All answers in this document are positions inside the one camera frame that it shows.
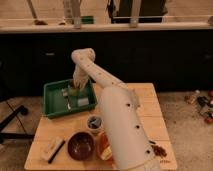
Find brown grape bunch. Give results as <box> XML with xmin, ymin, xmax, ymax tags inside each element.
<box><xmin>152</xmin><ymin>145</ymin><xmax>167</xmax><ymax>157</ymax></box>

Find wooden shelf rail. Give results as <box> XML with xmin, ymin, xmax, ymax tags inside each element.
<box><xmin>0</xmin><ymin>16</ymin><xmax>213</xmax><ymax>34</ymax></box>

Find small white cup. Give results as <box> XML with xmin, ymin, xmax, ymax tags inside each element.
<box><xmin>87</xmin><ymin>115</ymin><xmax>102</xmax><ymax>134</ymax></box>

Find scrub brush black handle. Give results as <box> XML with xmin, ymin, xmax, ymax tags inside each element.
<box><xmin>41</xmin><ymin>137</ymin><xmax>65</xmax><ymax>163</ymax></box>

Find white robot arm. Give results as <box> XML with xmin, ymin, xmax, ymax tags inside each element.
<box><xmin>71</xmin><ymin>48</ymin><xmax>161</xmax><ymax>171</ymax></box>

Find clear green cup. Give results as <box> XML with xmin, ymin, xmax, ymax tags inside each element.
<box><xmin>68</xmin><ymin>83</ymin><xmax>79</xmax><ymax>97</ymax></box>

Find office chair base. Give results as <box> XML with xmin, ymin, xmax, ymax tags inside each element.
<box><xmin>0</xmin><ymin>105</ymin><xmax>34</xmax><ymax>144</ymax></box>

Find green plastic tray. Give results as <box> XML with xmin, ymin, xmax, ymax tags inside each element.
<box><xmin>43</xmin><ymin>79</ymin><xmax>97</xmax><ymax>119</ymax></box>

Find floor clutter items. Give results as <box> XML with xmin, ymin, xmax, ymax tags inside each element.
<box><xmin>184</xmin><ymin>90</ymin><xmax>213</xmax><ymax>125</ymax></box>

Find yellow corn cob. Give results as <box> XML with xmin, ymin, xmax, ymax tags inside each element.
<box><xmin>101</xmin><ymin>147</ymin><xmax>112</xmax><ymax>160</ymax></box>

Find dark brown bowl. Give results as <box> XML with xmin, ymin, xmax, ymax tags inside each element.
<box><xmin>67</xmin><ymin>132</ymin><xmax>94</xmax><ymax>161</ymax></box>

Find orange bowl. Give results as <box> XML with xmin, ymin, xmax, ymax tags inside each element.
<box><xmin>96</xmin><ymin>132</ymin><xmax>113</xmax><ymax>162</ymax></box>

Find white block in tray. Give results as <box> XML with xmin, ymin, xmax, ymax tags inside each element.
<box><xmin>77</xmin><ymin>97</ymin><xmax>89</xmax><ymax>107</ymax></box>

